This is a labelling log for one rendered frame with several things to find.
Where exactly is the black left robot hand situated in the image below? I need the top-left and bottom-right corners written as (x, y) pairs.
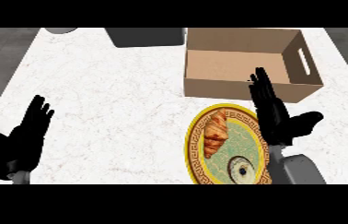
top-left (0, 94), bottom-right (56, 182)

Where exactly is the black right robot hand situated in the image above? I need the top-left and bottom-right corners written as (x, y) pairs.
top-left (247, 66), bottom-right (324, 147)

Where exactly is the yellow patterned plate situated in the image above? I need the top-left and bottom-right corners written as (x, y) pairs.
top-left (182, 103), bottom-right (274, 185)

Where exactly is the open cardboard box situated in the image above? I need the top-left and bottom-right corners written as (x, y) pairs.
top-left (182, 28), bottom-right (324, 104)

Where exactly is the white frosted cupcake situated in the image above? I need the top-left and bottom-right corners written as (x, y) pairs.
top-left (227, 155), bottom-right (258, 185)

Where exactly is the brown croissant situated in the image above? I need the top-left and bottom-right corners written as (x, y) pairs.
top-left (202, 108), bottom-right (230, 159)

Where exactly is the grey round object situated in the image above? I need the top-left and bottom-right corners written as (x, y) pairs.
top-left (42, 28), bottom-right (78, 35)

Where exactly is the dark grey block appliance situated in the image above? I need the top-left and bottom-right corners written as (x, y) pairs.
top-left (104, 28), bottom-right (187, 49)

